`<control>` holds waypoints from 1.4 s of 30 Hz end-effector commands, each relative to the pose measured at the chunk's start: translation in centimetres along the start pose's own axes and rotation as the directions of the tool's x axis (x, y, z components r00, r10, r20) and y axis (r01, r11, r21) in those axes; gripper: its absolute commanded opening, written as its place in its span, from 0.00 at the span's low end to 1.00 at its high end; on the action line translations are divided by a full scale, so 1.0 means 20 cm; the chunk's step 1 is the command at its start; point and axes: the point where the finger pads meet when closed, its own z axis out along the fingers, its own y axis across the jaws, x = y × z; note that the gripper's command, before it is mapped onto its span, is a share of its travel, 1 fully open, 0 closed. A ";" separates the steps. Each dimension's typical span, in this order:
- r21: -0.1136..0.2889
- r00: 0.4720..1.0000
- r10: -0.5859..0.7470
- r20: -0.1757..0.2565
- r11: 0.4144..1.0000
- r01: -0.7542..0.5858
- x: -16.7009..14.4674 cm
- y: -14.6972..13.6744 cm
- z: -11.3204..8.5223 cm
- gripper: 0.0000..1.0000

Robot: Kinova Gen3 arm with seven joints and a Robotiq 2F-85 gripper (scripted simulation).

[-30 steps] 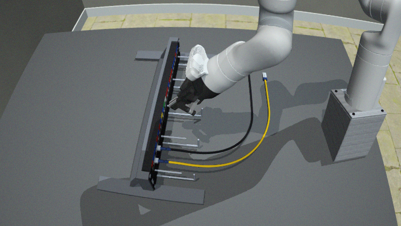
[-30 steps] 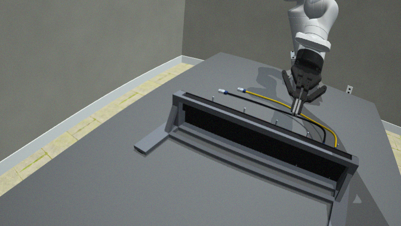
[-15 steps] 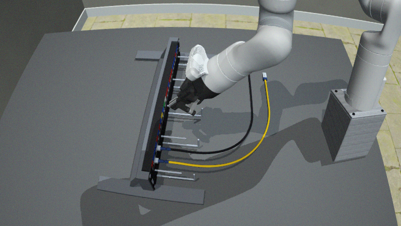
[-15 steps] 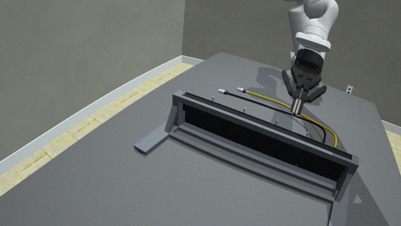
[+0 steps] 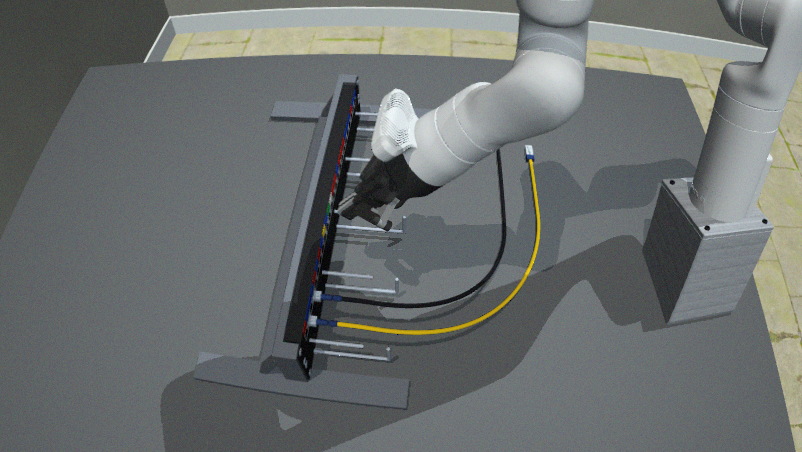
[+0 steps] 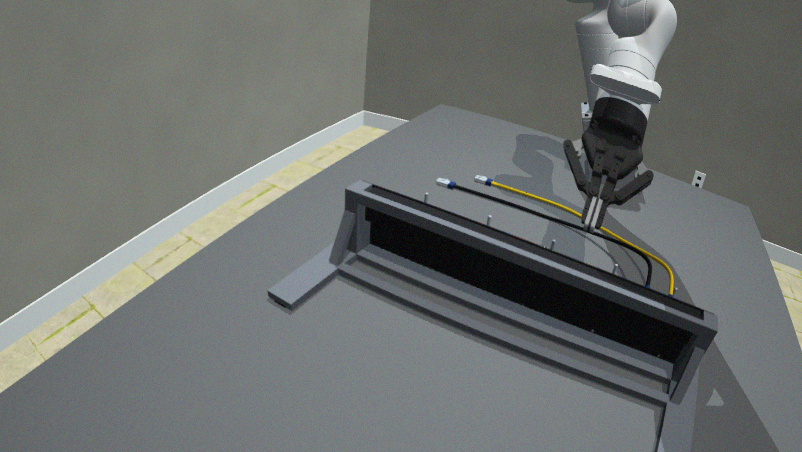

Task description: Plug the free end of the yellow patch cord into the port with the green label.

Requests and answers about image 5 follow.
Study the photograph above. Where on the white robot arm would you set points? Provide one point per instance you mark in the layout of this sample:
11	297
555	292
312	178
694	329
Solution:
545	88

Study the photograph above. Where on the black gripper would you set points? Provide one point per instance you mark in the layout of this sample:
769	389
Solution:
394	185

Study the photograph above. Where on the black cable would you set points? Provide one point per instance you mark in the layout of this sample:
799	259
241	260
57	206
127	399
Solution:
437	303

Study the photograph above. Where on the yellow patch cord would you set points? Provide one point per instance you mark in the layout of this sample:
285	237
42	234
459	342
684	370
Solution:
449	329

